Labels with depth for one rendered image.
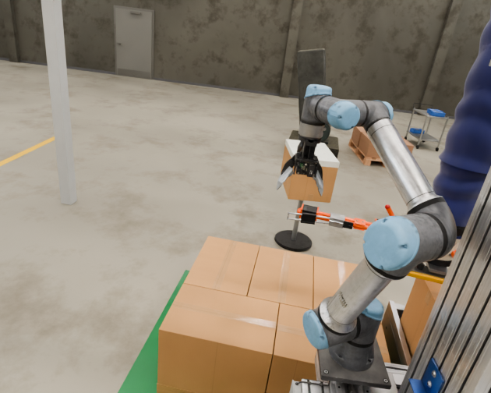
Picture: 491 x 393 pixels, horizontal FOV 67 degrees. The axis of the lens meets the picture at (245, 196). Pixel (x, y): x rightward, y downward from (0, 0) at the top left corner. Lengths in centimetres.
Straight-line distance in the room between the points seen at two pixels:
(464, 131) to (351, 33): 1177
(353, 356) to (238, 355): 85
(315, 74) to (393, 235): 650
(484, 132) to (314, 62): 579
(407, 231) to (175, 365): 163
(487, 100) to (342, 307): 96
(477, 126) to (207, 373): 171
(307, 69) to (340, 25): 613
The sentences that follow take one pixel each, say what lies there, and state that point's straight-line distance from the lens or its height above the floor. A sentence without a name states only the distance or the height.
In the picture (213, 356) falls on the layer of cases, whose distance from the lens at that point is 211.
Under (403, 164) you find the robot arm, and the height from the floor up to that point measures 173.
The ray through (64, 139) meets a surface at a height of 75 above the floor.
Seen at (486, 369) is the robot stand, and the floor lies 142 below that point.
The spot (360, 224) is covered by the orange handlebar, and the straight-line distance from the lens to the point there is 182.
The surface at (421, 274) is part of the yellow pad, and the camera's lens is 184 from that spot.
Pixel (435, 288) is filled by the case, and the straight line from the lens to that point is 211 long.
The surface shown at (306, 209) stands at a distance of 181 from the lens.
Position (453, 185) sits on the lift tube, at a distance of 173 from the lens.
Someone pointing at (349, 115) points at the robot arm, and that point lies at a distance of 105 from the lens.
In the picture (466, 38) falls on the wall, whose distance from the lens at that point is 1439.
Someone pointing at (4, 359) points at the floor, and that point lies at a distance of 289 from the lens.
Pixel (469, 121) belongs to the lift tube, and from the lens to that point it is 168.
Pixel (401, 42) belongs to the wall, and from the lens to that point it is 1371.
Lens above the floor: 200
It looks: 24 degrees down
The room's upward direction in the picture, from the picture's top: 7 degrees clockwise
